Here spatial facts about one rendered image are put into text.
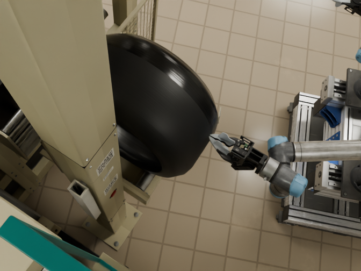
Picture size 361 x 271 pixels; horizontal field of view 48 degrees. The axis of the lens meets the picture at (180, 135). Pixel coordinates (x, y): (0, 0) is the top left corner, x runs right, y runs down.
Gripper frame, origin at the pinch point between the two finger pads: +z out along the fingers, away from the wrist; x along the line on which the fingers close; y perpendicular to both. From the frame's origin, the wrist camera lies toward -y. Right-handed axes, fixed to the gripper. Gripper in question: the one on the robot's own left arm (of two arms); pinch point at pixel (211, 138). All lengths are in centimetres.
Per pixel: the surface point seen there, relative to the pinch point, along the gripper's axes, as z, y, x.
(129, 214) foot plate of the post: 32, -119, 24
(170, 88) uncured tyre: 16.8, 22.0, 1.6
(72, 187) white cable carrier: 23, 21, 43
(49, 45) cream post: 10, 94, 38
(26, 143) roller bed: 62, -16, 35
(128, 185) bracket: 21.0, -26.3, 25.5
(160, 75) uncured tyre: 21.1, 23.7, 0.1
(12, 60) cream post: 15, 89, 41
